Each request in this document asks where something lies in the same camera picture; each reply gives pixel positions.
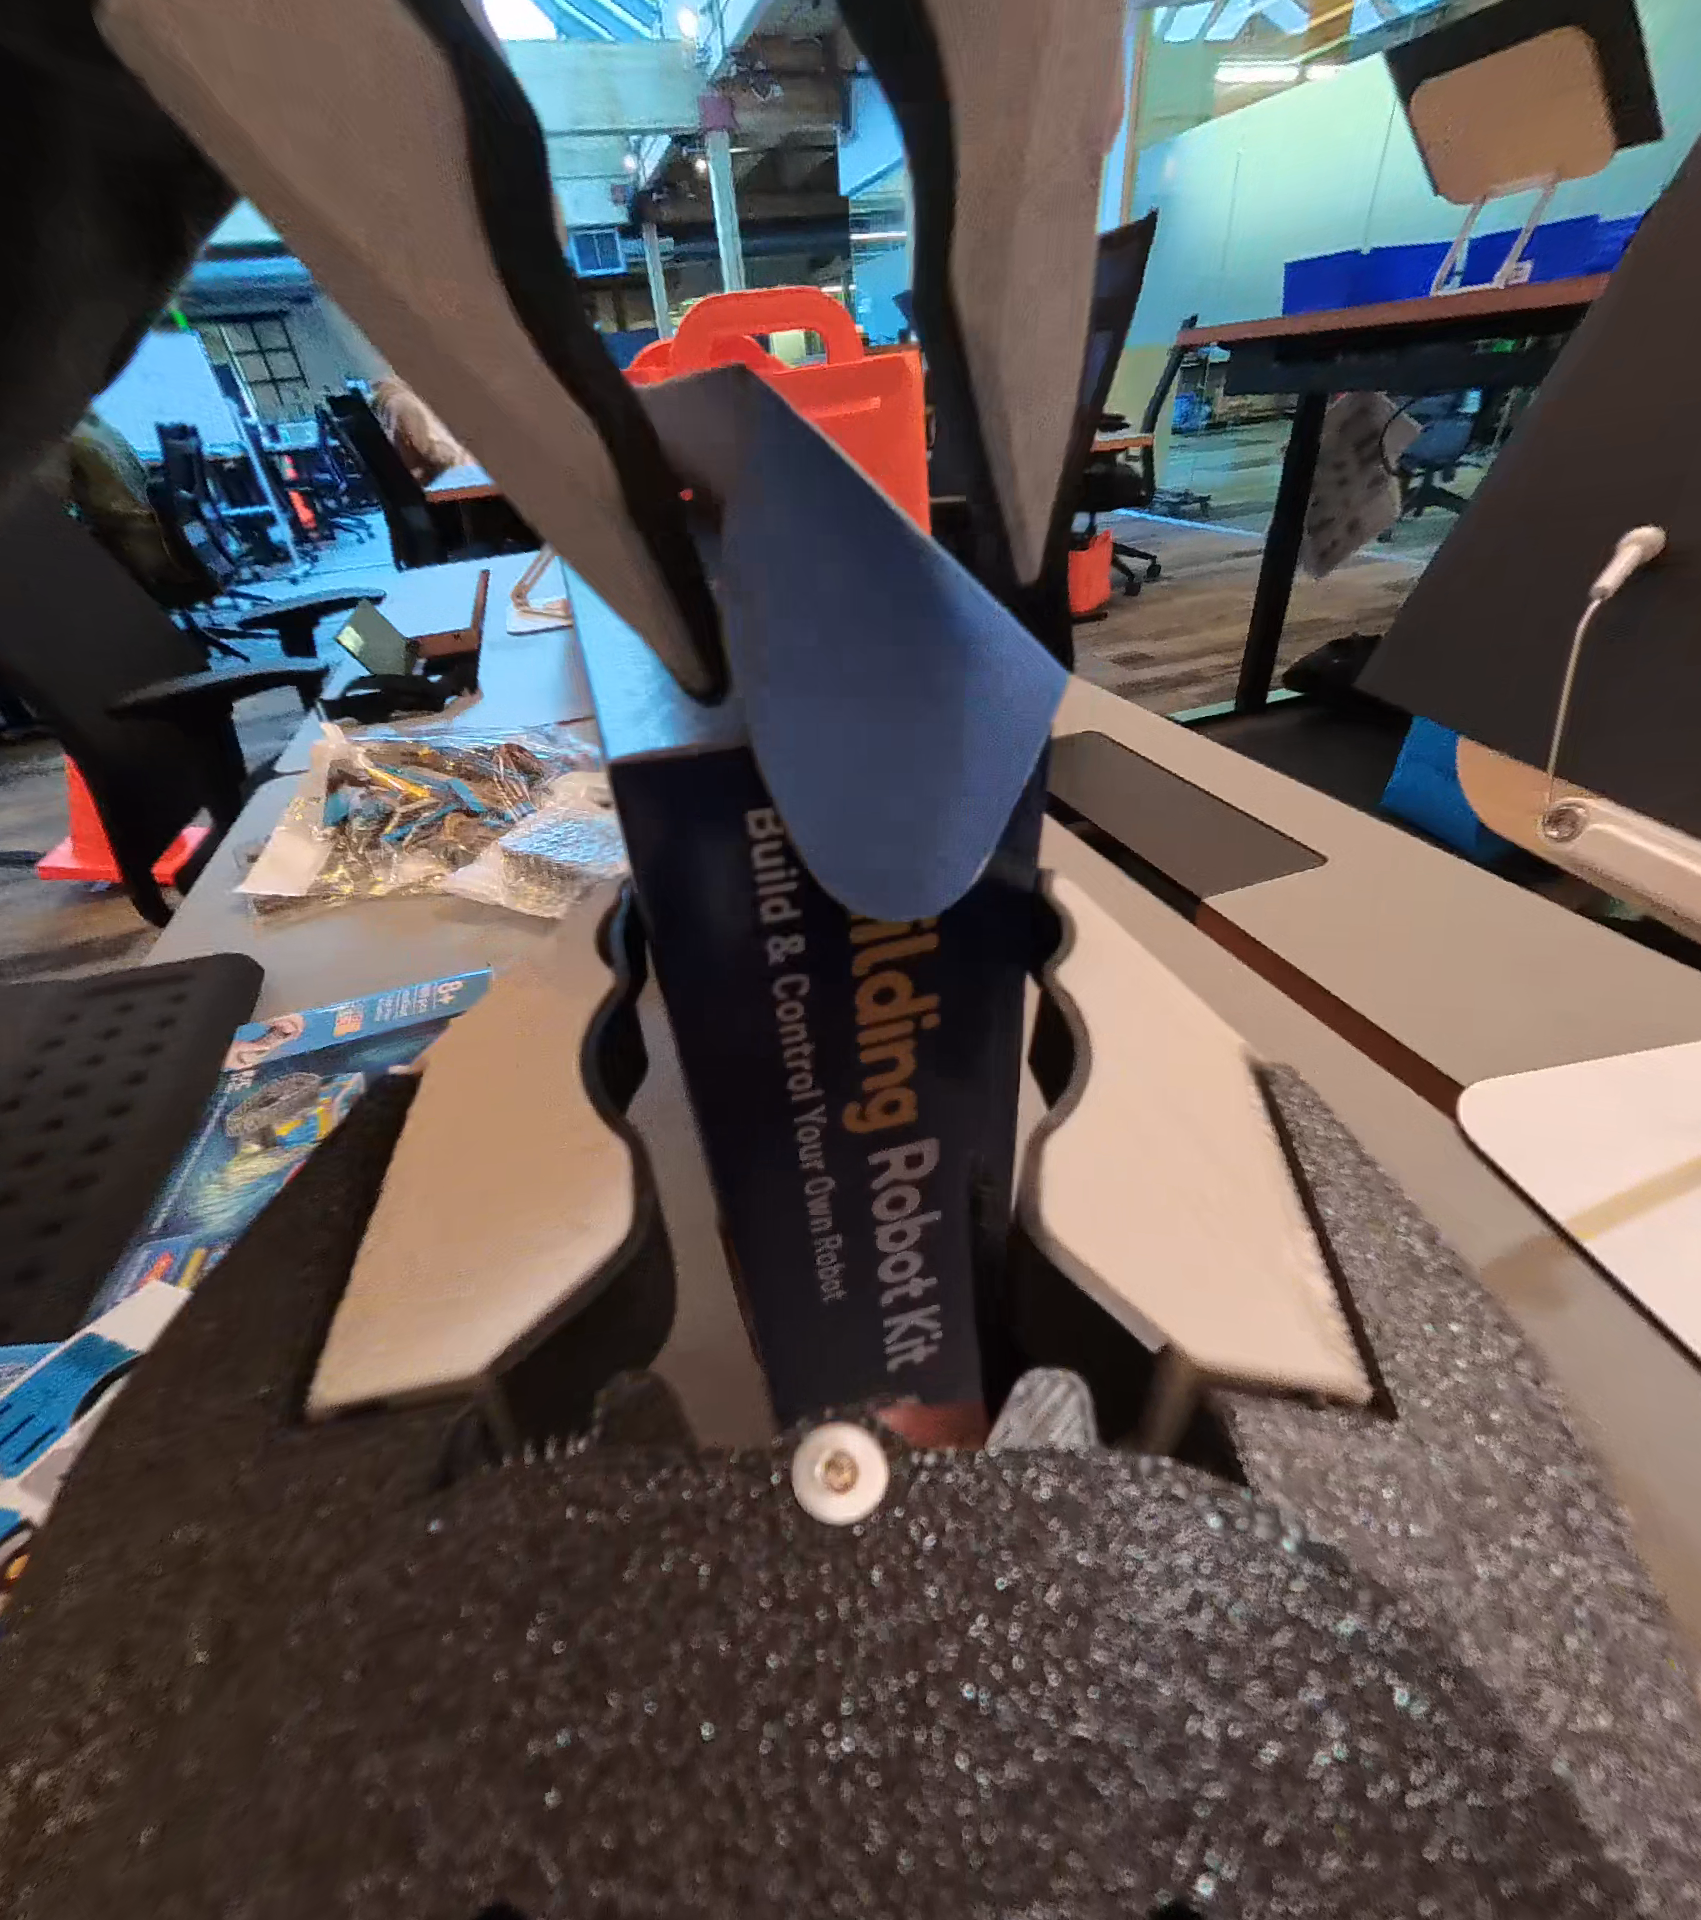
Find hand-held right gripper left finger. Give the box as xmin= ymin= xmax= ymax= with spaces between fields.
xmin=303 ymin=887 xmax=679 ymax=1449

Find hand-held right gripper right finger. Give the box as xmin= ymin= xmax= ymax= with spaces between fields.
xmin=1012 ymin=873 xmax=1375 ymax=1444

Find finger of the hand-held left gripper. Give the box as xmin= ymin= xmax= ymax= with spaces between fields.
xmin=833 ymin=0 xmax=1127 ymax=633
xmin=91 ymin=0 xmax=727 ymax=702

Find large blue instruction booklet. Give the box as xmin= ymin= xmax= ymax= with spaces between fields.
xmin=91 ymin=968 xmax=494 ymax=1327

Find clear bag of blue parts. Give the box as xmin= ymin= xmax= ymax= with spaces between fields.
xmin=243 ymin=727 xmax=607 ymax=917

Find blue robot kit box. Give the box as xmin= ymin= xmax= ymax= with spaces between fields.
xmin=556 ymin=367 xmax=1071 ymax=1449

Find blue sticker sheet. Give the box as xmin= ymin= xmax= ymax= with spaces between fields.
xmin=0 ymin=1283 xmax=193 ymax=1877

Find wooden top desk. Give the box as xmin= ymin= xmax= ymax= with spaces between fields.
xmin=1178 ymin=277 xmax=1615 ymax=711

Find dark desk inset panel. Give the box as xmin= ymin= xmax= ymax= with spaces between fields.
xmin=1046 ymin=728 xmax=1328 ymax=902

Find desk stand with black board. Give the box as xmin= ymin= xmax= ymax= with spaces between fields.
xmin=1381 ymin=0 xmax=1664 ymax=294

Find black office chair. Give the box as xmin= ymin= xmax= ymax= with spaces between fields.
xmin=1386 ymin=401 xmax=1485 ymax=523
xmin=1071 ymin=209 xmax=1169 ymax=603
xmin=0 ymin=478 xmax=344 ymax=929

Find blue plastic bin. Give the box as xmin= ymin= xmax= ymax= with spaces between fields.
xmin=1282 ymin=209 xmax=1648 ymax=320

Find blue felt basket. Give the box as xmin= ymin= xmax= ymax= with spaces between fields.
xmin=1381 ymin=719 xmax=1521 ymax=867

